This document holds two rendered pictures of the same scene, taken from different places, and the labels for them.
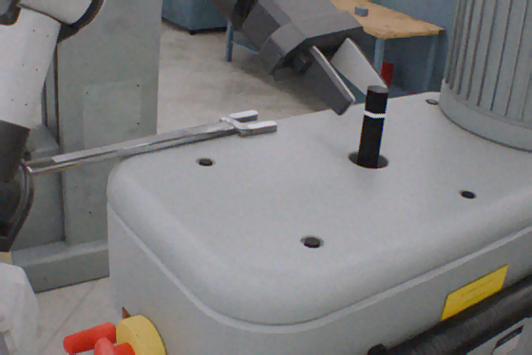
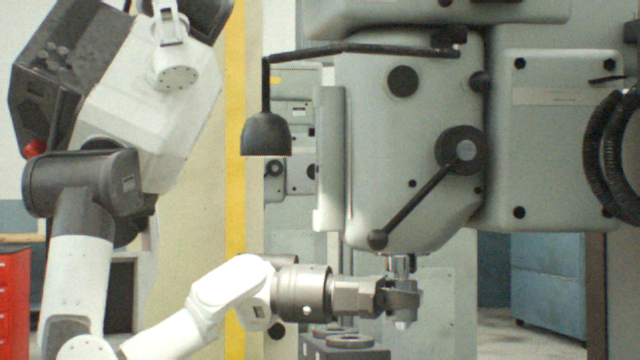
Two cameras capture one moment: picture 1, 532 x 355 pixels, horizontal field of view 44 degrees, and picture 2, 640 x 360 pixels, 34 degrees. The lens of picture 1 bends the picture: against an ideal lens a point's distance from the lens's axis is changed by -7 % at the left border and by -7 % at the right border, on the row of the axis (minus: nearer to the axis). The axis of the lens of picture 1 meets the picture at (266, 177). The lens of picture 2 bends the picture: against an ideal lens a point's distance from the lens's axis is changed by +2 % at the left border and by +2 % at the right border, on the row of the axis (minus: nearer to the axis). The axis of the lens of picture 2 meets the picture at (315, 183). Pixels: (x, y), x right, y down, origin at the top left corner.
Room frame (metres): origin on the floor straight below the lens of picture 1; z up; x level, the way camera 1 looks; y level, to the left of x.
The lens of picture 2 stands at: (-0.83, -0.61, 1.42)
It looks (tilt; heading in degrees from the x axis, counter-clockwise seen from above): 0 degrees down; 25
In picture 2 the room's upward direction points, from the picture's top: straight up
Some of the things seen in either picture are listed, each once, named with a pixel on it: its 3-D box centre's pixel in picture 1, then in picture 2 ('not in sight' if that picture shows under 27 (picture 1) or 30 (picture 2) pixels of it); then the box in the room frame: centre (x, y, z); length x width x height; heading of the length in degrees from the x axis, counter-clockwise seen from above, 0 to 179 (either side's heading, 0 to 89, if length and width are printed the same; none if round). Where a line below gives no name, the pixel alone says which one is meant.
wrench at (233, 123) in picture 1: (154, 141); not in sight; (0.56, 0.10, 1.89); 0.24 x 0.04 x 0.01; 128
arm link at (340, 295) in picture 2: not in sight; (340, 296); (0.56, 0.00, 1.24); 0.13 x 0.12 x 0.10; 13
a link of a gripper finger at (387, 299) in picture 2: not in sight; (398, 300); (0.55, -0.10, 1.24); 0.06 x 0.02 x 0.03; 103
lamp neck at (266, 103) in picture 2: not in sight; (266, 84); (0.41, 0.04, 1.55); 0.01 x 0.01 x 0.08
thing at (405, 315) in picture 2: not in sight; (401, 302); (0.58, -0.09, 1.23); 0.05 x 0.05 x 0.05
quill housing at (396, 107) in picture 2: not in sight; (404, 142); (0.58, -0.10, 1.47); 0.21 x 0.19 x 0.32; 38
